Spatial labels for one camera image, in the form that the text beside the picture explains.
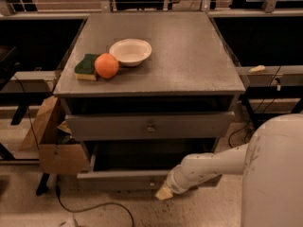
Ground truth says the brown cardboard box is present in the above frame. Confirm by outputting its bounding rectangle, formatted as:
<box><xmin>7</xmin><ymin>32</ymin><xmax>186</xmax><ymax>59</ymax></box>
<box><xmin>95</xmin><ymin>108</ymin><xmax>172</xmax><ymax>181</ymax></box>
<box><xmin>19</xmin><ymin>96</ymin><xmax>88</xmax><ymax>175</ymax></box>

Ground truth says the black floor cable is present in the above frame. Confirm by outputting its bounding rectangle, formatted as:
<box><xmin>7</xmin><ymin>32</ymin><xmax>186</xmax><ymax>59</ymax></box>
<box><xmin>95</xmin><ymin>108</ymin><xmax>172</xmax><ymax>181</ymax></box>
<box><xmin>12</xmin><ymin>74</ymin><xmax>136</xmax><ymax>227</ymax></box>
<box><xmin>227</xmin><ymin>66</ymin><xmax>285</xmax><ymax>149</ymax></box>

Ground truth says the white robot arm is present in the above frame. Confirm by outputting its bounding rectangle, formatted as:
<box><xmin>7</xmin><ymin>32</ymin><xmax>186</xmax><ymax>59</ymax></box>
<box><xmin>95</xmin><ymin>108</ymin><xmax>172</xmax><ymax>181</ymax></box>
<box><xmin>155</xmin><ymin>113</ymin><xmax>303</xmax><ymax>227</ymax></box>

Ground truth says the white object on floor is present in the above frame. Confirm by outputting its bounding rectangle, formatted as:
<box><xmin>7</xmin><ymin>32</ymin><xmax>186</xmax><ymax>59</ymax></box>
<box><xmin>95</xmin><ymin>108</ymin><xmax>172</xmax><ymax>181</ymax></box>
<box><xmin>58</xmin><ymin>218</ymin><xmax>79</xmax><ymax>227</ymax></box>

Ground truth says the black floor cable right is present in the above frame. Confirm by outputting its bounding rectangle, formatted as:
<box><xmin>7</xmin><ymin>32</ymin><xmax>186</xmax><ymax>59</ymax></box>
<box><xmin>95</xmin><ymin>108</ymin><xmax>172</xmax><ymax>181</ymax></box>
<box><xmin>227</xmin><ymin>66</ymin><xmax>285</xmax><ymax>149</ymax></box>

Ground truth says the black floor cable left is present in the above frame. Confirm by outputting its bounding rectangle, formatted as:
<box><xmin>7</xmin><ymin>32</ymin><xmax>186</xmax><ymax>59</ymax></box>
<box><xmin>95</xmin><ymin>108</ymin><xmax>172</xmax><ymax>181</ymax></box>
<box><xmin>12</xmin><ymin>74</ymin><xmax>136</xmax><ymax>227</ymax></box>

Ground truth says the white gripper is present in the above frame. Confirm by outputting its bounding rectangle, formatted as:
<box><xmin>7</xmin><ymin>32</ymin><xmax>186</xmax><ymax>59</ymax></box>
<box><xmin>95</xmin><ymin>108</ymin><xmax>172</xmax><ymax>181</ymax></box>
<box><xmin>155</xmin><ymin>165</ymin><xmax>191</xmax><ymax>201</ymax></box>

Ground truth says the small yellow foam piece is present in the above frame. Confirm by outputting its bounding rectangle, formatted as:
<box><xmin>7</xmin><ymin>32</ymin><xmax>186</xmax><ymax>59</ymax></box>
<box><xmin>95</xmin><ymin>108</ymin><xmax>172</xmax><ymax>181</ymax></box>
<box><xmin>249</xmin><ymin>65</ymin><xmax>266</xmax><ymax>73</ymax></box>

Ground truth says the grey drawer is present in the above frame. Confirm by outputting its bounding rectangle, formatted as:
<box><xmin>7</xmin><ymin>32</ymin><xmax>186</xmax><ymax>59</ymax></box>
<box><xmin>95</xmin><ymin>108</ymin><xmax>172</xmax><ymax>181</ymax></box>
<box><xmin>65</xmin><ymin>112</ymin><xmax>235</xmax><ymax>141</ymax></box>
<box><xmin>78</xmin><ymin>139</ymin><xmax>215</xmax><ymax>191</ymax></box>

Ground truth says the green yellow sponge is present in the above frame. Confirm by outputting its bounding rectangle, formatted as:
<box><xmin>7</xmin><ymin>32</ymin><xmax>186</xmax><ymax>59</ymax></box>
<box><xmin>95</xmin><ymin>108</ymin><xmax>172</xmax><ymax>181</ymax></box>
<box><xmin>74</xmin><ymin>54</ymin><xmax>98</xmax><ymax>80</ymax></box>

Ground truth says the grey top drawer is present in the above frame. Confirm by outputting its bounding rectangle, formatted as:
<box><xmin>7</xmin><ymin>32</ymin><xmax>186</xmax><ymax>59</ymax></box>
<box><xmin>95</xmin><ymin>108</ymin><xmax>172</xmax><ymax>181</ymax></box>
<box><xmin>65</xmin><ymin>112</ymin><xmax>235</xmax><ymax>141</ymax></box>

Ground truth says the grey drawer cabinet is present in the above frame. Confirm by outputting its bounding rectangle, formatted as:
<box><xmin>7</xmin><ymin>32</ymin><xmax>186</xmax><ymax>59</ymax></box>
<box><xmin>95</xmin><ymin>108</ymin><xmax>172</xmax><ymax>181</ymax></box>
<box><xmin>52</xmin><ymin>10</ymin><xmax>246</xmax><ymax>153</ymax></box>

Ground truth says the white bowl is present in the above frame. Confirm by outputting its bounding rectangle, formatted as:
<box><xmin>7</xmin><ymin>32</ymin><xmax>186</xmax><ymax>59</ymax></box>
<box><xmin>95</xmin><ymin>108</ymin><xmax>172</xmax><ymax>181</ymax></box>
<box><xmin>109</xmin><ymin>39</ymin><xmax>152</xmax><ymax>67</ymax></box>

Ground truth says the orange fruit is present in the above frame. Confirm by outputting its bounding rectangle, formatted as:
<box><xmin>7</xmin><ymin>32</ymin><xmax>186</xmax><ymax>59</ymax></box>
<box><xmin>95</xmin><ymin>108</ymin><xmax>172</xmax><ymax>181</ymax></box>
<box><xmin>95</xmin><ymin>53</ymin><xmax>119</xmax><ymax>79</ymax></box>

